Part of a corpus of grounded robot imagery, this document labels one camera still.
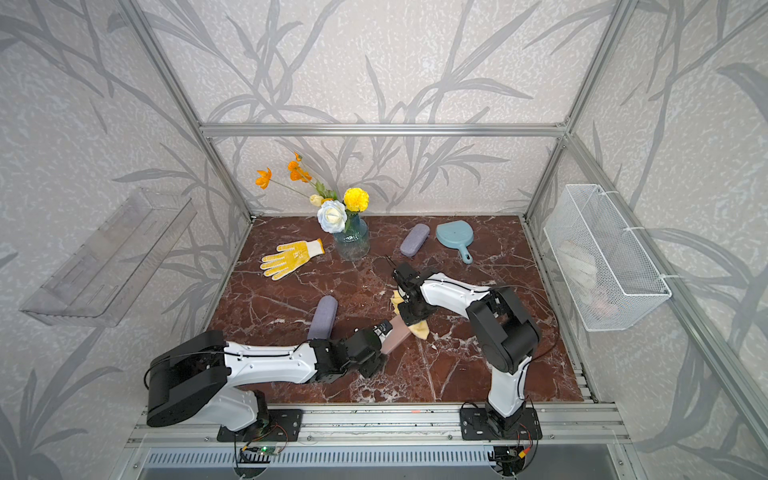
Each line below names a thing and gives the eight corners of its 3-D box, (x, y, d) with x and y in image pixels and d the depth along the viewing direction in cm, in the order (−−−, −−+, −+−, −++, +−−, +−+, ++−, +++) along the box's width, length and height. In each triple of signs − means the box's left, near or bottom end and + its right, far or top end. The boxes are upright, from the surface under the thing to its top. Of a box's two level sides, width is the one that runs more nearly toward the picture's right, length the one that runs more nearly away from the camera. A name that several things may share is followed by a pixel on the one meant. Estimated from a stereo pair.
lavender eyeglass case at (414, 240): (398, 252, 111) (397, 248, 109) (417, 225, 120) (417, 221, 118) (412, 259, 109) (413, 255, 107) (431, 231, 118) (432, 226, 116)
